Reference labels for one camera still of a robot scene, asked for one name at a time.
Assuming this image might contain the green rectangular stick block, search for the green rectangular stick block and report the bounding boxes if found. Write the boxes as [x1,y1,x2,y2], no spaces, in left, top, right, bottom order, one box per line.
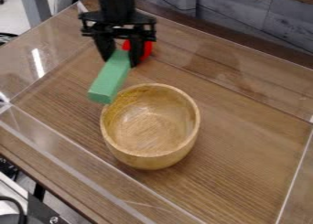
[88,50,130,104]

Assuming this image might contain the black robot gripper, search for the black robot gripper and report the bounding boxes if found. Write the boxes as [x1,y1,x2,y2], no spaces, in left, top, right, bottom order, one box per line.
[77,0,156,68]

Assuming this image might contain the clear acrylic tray wall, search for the clear acrylic tray wall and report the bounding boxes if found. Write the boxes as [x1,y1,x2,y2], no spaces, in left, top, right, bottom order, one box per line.
[0,4,313,224]

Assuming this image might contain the red plush strawberry toy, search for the red plush strawberry toy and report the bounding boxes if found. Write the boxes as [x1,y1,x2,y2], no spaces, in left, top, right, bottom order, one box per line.
[121,39,152,61]

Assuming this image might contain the light wooden bowl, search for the light wooden bowl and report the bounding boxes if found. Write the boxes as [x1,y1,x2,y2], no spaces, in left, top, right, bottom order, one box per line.
[98,83,200,170]

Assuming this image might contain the grey table leg post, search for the grey table leg post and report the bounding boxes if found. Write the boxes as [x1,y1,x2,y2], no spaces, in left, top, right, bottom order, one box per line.
[21,0,50,27]

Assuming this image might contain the black clamp with cable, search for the black clamp with cable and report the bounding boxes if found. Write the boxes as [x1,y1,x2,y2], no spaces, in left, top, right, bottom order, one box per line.
[0,194,70,224]

